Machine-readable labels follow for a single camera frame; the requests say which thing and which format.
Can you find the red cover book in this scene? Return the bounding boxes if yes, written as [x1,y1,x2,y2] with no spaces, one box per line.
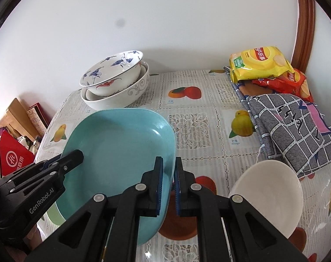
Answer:
[26,103,53,140]

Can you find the teal plate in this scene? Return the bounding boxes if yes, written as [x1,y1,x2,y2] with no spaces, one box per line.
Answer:
[55,108,177,247]

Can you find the yellow chip bag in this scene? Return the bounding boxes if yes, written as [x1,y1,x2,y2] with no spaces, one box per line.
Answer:
[229,46,295,84]

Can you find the red chip bag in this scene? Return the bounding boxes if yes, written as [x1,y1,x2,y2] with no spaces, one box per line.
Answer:
[252,68,313,103]

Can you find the red paper bag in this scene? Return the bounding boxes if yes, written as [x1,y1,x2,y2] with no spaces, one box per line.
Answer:
[0,128,36,178]

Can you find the grey checked cloth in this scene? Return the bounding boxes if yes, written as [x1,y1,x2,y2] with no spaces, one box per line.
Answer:
[246,93,331,179]

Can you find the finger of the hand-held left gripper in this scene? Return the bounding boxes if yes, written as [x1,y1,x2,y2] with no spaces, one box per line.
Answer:
[24,150,84,195]
[0,154,66,190]

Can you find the white bowl grey scroll pattern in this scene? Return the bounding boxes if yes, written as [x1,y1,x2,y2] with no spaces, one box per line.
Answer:
[81,65,150,111]

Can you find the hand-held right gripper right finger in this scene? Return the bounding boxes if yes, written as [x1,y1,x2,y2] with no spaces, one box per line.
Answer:
[174,156,309,262]

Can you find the brown wooden door frame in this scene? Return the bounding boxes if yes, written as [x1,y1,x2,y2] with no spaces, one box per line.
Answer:
[289,0,316,74]

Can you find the cream white shallow bowl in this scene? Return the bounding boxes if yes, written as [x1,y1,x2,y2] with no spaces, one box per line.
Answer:
[228,160,304,239]

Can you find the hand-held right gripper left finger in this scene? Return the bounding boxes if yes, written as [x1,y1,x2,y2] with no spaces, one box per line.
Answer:
[25,156,164,262]

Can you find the fruit print lace tablecloth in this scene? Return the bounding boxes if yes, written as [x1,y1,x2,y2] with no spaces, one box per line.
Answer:
[34,69,331,262]

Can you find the blue and red painted bowl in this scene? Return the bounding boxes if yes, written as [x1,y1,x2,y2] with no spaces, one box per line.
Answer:
[79,50,144,97]

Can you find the wooden board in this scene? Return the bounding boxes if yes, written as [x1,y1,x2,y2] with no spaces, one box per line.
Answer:
[0,98,42,142]

